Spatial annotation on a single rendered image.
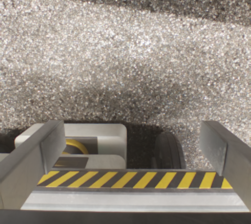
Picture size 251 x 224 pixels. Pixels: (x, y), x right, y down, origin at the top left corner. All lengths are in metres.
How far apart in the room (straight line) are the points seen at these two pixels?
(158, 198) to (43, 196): 0.14
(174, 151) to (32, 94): 0.42
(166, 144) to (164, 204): 0.21
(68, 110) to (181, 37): 0.38
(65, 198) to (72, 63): 0.36
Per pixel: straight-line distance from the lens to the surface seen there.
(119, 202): 0.26
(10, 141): 0.64
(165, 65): 0.51
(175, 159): 0.43
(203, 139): 0.17
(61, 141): 0.17
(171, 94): 0.53
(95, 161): 0.34
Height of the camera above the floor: 0.50
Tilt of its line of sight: 75 degrees down
